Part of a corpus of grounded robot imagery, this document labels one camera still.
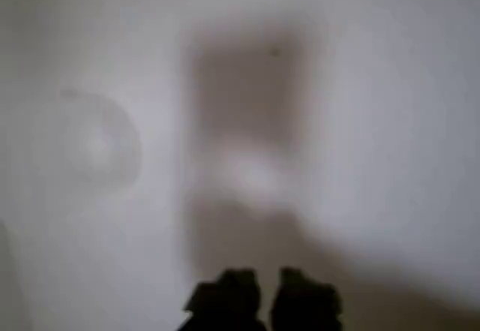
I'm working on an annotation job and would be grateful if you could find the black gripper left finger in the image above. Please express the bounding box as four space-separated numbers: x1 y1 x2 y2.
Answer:
175 268 266 331

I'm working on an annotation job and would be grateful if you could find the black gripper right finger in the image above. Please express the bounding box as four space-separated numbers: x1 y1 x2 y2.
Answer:
268 266 343 331

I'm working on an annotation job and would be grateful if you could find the small clear plastic cup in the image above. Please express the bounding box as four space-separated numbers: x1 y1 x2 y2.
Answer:
22 88 146 190

